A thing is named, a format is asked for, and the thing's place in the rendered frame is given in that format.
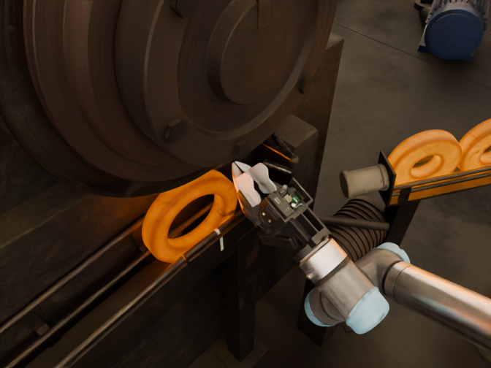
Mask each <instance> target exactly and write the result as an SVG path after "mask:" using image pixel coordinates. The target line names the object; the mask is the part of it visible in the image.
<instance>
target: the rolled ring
mask: <svg viewBox="0 0 491 368"><path fill-rule="evenodd" d="M207 194H214V203H213V206H212V208H211V210H210V212H209V214H208V216H207V217H206V218H205V219H204V220H203V222H201V224H200V225H198V227H196V228H195V229H194V230H193V231H191V232H189V233H188V234H186V235H184V236H182V237H178V238H173V239H170V238H167V235H168V231H169V228H170V225H171V223H172V222H173V220H174V219H175V217H176V215H177V214H178V213H179V212H180V211H181V210H182V209H183V208H184V207H185V206H186V205H187V204H189V203H190V202H192V201H193V200H195V199H197V198H199V197H201V196H204V195H207ZM236 206H237V190H236V187H235V186H234V184H233V183H232V182H231V181H230V180H229V179H227V178H226V177H225V176H224V175H223V174H222V173H220V172H218V171H216V170H213V169H212V170H210V171H209V172H207V173H206V174H204V175H203V176H201V177H198V178H197V179H196V180H193V181H191V182H190V183H187V184H185V185H182V186H181V187H178V188H175V189H172V190H170V191H166V192H164V193H160V194H159V195H158V196H157V198H156V199H155V200H154V202H153V204H152V205H151V206H150V208H149V210H148V211H147V213H146V216H145V219H144V221H143V224H142V239H143V242H144V243H145V246H146V247H147V248H148V249H149V251H150V252H152V254H153V255H154V256H155V257H156V258H157V259H158V260H160V261H163V262H168V263H173V262H174V261H175V260H177V259H178V258H179V257H180V256H182V257H183V258H184V256H183V254H184V253H185V252H186V251H187V250H189V249H190V248H192V247H193V246H194V245H196V244H197V243H198V242H199V241H200V240H201V239H203V238H204V237H206V236H207V235H208V234H209V233H211V232H212V231H213V230H214V229H216V228H217V227H219V226H220V225H221V224H222V223H223V222H225V221H226V220H227V219H229V218H230V217H232V216H233V215H234V213H235V209H236ZM184 259H185V258H184Z"/></svg>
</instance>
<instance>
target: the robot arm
mask: <svg viewBox="0 0 491 368"><path fill-rule="evenodd" d="M232 177H233V180H234V184H235V187H236V190H237V197H238V200H239V203H240V206H241V209H242V211H243V213H244V214H245V216H246V217H247V218H248V219H249V220H250V221H251V222H252V223H253V224H254V225H255V227H258V226H259V227H260V228H261V229H262V230H261V231H260V232H259V233H258V236H259V238H260V240H261V241H262V244H263V245H270V246H275V247H280V248H287V249H291V250H296V249H299V250H300V252H299V253H298V254H297V255H296V256H294V257H293V258H294V260H295V261H296V262H297V263H299V262H300V263H301V264H300V268H301V269H302V270H303V271H304V273H305V274H306V277H307V279H309V280H311V281H312V282H313V283H314V285H315V286H316V287H315V288H313V289H312V290H311V292H310V293H309V294H308V295H307V296H306V298H305V312H306V315H307V316H308V318H309V319H310V320H311V321H312V322H313V323H315V324H316V325H319V326H334V325H336V324H337V323H341V322H344V321H345V322H346V324H347V326H350V327H351V328H352V329H353V330H354V331H355V332H356V333H358V334H364V333H365V332H367V331H370V330H371V329H372V328H374V327H375V326H376V325H378V324H379V323H380V322H381V321H382V320H383V319H384V317H385V316H386V315H387V313H388V312H389V304H388V302H387V301H386V299H385V298H384V297H383V296H382V295H381V294H383V295H385V296H387V297H389V298H390V299H392V300H394V301H396V302H398V303H400V304H401V305H403V306H405V307H407V308H408V309H410V310H413V311H414V312H415V313H418V314H420V315H422V316H423V317H425V318H427V319H429V320H430V321H432V322H434V323H437V324H438V325H439V326H442V327H444V328H445V329H447V330H449V331H451V332H452V333H454V334H456V335H458V336H460V337H462V338H463V339H465V340H467V341H469V342H471V343H473V344H474V345H476V346H478V347H480V348H482V349H483V350H485V351H487V352H489V353H491V299H490V298H487V297H485V296H482V295H481V294H478V293H476V292H474V291H471V290H469V289H467V288H464V287H462V286H461V285H458V284H456V283H453V282H451V281H448V280H446V279H444V278H442V277H439V276H437V275H434V274H433V273H430V272H428V271H425V270H423V269H420V268H419V267H416V266H414V265H412V264H410V261H409V258H408V256H407V254H406V253H405V251H404V250H401V249H400V248H399V246H398V245H396V244H393V243H391V242H386V243H383V244H382V245H379V246H378V247H377V248H374V249H372V250H370V251H369V252H368V253H367V254H366V255H364V256H363V257H362V258H360V259H358V260H357V261H355V262H353V261H352V260H351V259H350V258H349V257H348V256H347V254H346V253H345V252H344V251H343V249H342V248H341V247H340V246H339V245H338V244H337V242H336V241H335V240H334V239H333V238H330V239H328V237H329V236H328V235H329V234H330V233H331V232H330V231H329V230H328V228H327V227H326V226H325V225H324V224H323V223H322V222H321V221H320V220H319V219H318V218H317V216H316V215H315V214H314V213H313V212H312V210H311V209H310V208H309V207H308V206H309V205H310V204H311V202H312V201H313V199H312V198H311V197H310V196H309V194H308V193H307V192H306V191H305V190H304V189H303V187H302V186H301V185H300V184H299V183H298V182H297V181H296V180H295V179H294V178H292V180H291V181H290V183H289V184H288V185H289V186H290V187H291V188H289V187H288V185H285V184H284V185H280V184H278V183H276V182H273V181H271V180H270V178H269V177H268V168H267V167H266V166H265V165H264V164H263V163H258V164H257V165H255V166H253V167H251V166H249V165H247V164H244V163H240V162H238V161H236V162H234V163H232ZM296 185H297V186H298V187H299V188H300V189H301V191H302V192H303V193H304V194H305V195H306V197H305V198H303V197H302V196H301V195H300V194H299V193H298V191H297V190H296V189H295V188H294V187H295V186H296ZM254 187H255V188H256V190H255V189H254ZM294 192H295V193H296V194H297V195H298V196H299V197H300V198H301V200H299V198H298V197H297V196H296V195H295V194H294ZM260 196H261V197H267V198H265V199H263V200H262V201H261V199H260Z"/></svg>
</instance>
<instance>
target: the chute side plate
mask: <svg viewBox="0 0 491 368"><path fill-rule="evenodd" d="M253 227H255V225H254V224H253V223H252V222H251V221H250V220H249V219H248V218H247V217H246V216H245V215H244V216H243V217H242V218H241V219H239V220H238V221H237V222H235V223H234V224H233V225H231V226H230V227H229V228H228V229H227V230H226V231H224V232H223V233H221V234H220V235H219V236H217V237H216V238H215V239H214V240H213V241H212V242H210V243H209V244H208V245H206V246H205V247H204V248H203V249H201V251H200V252H198V253H197V254H195V255H194V256H192V257H191V258H190V259H189V260H188V262H189V265H188V264H187V263H186V262H185V263H184V264H183V265H182V266H181V267H179V268H178V269H177V270H176V271H175V272H174V273H173V274H172V275H170V276H169V277H168V278H167V279H166V280H165V281H164V282H162V283H161V284H160V285H159V286H158V287H156V288H155V289H154V290H153V291H152V292H150V293H149V294H148V295H147V296H146V297H145V298H144V299H143V300H142V301H141V302H139V303H138V304H137V305H136V306H135V307H133V308H132V309H131V310H130V311H129V312H128V313H127V314H125V316H124V317H122V318H121V319H120V320H119V321H118V322H116V323H115V324H114V325H113V326H112V327H110V328H109V329H108V330H107V331H106V332H105V333H104V334H103V335H102V336H101V337H99V338H98V339H97V340H96V341H95V342H93V343H92V344H91V345H90V346H89V347H88V348H86V349H85V350H84V351H83V352H82V353H81V354H80V355H79V356H78V357H76V358H75V360H74V361H72V362H71V363H70V364H69V365H67V366H66V367H65V368H105V367H106V366H107V365H108V364H109V363H110V362H111V361H112V360H113V359H115V358H116V357H117V356H118V355H119V354H120V353H121V352H122V351H124V350H125V349H126V348H127V347H128V346H129V345H130V344H132V343H133V342H134V341H135V340H136V339H137V338H138V337H139V336H140V335H141V334H142V333H143V332H144V331H145V330H146V329H148V328H149V327H150V326H151V325H152V324H153V323H154V322H155V321H157V320H158V319H159V318H160V317H161V316H162V315H163V314H164V313H165V312H166V311H168V309H170V308H171V306H173V305H174V304H175V303H176V302H177V301H178V300H179V299H180V298H182V297H183V296H184V295H185V294H186V293H187V292H188V291H190V290H191V289H192V288H193V287H194V286H195V285H196V284H197V283H198V282H199V281H201V280H202V279H203V278H204V277H206V276H207V275H208V274H209V273H210V272H212V271H213V270H214V269H215V268H216V267H217V266H218V265H220V264H221V263H222V262H223V261H225V260H226V259H227V258H229V257H230V256H231V255H232V254H233V253H234V252H235V251H236V250H237V241H238V240H239V239H240V238H241V237H243V236H244V235H245V234H247V233H248V232H249V231H250V230H252V228H253ZM222 237H223V247H224V249H223V250H222V251H221V243H220V239H221V238H222Z"/></svg>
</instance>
